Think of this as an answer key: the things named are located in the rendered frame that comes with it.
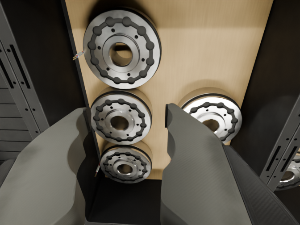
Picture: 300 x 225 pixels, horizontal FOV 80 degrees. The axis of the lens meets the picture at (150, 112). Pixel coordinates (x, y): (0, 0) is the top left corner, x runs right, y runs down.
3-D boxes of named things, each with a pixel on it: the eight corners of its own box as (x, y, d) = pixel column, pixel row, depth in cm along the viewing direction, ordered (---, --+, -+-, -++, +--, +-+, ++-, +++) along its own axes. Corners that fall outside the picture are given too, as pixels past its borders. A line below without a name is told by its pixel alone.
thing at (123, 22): (76, 9, 21) (74, 9, 21) (161, 8, 21) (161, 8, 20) (92, 86, 27) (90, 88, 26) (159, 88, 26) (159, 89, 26)
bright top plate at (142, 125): (81, 95, 28) (80, 97, 27) (146, 89, 27) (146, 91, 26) (99, 143, 33) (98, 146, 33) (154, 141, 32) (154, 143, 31)
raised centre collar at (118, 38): (100, 33, 22) (98, 34, 22) (139, 33, 22) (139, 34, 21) (105, 71, 25) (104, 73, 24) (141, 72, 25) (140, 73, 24)
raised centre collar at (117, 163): (110, 158, 34) (110, 160, 34) (136, 158, 34) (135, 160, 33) (115, 175, 37) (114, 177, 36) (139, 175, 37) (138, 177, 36)
